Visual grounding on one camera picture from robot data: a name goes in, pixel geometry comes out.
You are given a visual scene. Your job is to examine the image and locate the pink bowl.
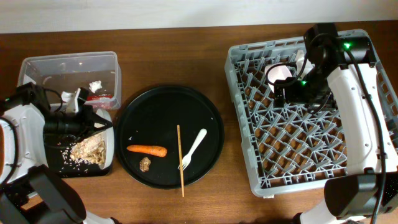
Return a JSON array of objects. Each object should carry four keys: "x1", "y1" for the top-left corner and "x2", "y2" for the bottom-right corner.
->
[{"x1": 264, "y1": 64, "x2": 292, "y2": 92}]

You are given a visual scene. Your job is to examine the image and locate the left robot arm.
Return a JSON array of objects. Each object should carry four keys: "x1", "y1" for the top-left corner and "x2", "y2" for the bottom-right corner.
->
[{"x1": 1, "y1": 82, "x2": 117, "y2": 223}]

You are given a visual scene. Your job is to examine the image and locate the brown food lump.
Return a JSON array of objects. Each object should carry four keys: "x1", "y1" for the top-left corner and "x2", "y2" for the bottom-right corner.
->
[{"x1": 139, "y1": 157, "x2": 151, "y2": 172}]

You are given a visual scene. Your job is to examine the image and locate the wooden chopstick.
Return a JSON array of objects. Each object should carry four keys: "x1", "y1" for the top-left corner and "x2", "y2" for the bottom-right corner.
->
[{"x1": 177, "y1": 124, "x2": 185, "y2": 198}]

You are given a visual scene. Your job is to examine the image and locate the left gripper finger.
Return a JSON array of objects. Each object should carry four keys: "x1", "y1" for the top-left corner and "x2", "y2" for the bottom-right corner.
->
[
  {"x1": 73, "y1": 127, "x2": 106, "y2": 145},
  {"x1": 91, "y1": 109, "x2": 113, "y2": 128}
]

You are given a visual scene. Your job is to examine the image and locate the red snack wrapper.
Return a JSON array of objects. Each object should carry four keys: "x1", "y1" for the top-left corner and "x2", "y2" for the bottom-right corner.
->
[{"x1": 85, "y1": 94, "x2": 113, "y2": 110}]

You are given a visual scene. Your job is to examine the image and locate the grey dishwasher rack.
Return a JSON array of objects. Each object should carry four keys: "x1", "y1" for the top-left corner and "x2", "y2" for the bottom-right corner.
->
[{"x1": 224, "y1": 29, "x2": 397, "y2": 198}]

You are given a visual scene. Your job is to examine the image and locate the round black serving tray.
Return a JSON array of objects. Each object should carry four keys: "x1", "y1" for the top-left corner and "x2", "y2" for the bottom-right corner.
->
[{"x1": 114, "y1": 85, "x2": 224, "y2": 189}]

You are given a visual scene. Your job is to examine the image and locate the orange carrot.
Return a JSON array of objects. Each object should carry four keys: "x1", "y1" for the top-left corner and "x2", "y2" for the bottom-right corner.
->
[{"x1": 127, "y1": 145, "x2": 167, "y2": 157}]

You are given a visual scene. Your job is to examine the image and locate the white tissue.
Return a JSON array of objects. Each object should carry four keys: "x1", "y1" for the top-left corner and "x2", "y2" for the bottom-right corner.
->
[{"x1": 89, "y1": 80, "x2": 102, "y2": 93}]

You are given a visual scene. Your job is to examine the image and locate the clear plastic waste bin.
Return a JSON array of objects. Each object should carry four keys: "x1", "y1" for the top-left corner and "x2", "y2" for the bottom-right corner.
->
[{"x1": 17, "y1": 51, "x2": 122, "y2": 110}]

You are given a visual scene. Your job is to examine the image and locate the black rectangular tray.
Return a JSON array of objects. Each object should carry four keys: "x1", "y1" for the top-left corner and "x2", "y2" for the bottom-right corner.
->
[{"x1": 44, "y1": 134, "x2": 112, "y2": 178}]

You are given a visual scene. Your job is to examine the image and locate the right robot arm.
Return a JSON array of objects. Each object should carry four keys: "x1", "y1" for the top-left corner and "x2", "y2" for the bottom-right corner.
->
[{"x1": 273, "y1": 23, "x2": 397, "y2": 223}]

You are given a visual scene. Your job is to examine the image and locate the grey plate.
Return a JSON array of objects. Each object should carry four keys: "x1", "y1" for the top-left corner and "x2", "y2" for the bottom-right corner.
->
[{"x1": 96, "y1": 109, "x2": 114, "y2": 170}]

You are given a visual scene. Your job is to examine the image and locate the food scraps pile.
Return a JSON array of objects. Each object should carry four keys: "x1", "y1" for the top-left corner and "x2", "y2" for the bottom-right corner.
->
[{"x1": 57, "y1": 135, "x2": 105, "y2": 172}]

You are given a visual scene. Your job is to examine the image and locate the white plastic fork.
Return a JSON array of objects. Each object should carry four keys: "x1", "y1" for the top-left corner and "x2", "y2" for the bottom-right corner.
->
[{"x1": 178, "y1": 128, "x2": 207, "y2": 170}]

